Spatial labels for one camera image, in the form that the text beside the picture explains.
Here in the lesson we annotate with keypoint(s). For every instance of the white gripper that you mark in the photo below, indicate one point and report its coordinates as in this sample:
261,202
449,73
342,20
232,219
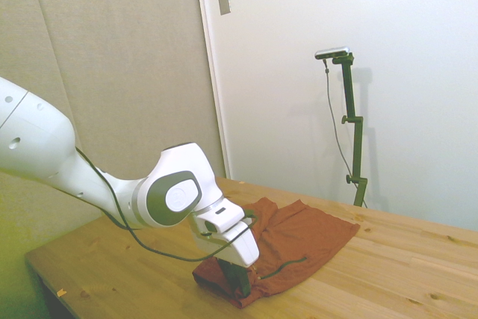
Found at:
239,246

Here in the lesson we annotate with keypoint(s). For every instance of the rust orange shorts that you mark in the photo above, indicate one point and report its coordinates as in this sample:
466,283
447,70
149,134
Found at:
298,237

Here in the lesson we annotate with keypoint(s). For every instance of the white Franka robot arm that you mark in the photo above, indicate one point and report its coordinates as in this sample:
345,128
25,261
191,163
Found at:
45,147

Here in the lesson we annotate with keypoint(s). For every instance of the small yellow tape scrap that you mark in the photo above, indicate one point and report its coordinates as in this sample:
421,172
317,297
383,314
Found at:
61,291

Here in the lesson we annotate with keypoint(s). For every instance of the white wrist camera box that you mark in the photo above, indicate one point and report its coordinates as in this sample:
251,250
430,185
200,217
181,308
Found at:
222,216

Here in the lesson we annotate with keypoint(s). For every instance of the dark green camera stand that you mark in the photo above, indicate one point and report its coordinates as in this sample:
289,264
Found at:
353,117

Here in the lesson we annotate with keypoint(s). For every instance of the white door frame trim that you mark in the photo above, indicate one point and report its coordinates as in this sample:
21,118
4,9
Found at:
213,72

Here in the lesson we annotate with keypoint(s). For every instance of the silver camera on stand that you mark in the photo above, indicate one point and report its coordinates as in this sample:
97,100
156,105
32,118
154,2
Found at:
332,52

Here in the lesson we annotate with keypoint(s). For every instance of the grey wall switch plate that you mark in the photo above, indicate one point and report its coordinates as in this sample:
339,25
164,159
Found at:
224,1

